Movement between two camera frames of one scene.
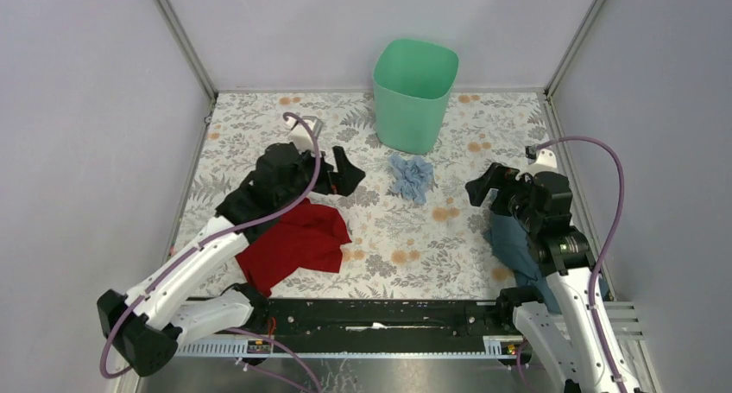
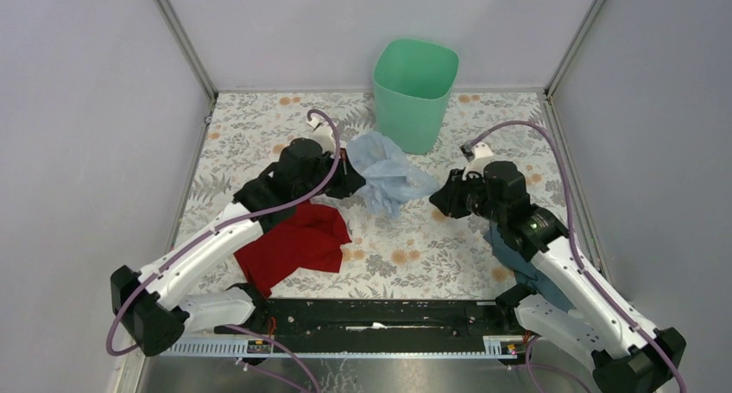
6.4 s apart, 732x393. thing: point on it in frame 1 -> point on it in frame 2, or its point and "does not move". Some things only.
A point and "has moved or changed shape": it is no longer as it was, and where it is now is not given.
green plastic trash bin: (413, 84) does not move
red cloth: (309, 237) does not move
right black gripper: (497, 176) -> (448, 199)
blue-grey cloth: (510, 241) does not move
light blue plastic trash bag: (412, 177) has moved or changed shape
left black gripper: (345, 180) does not move
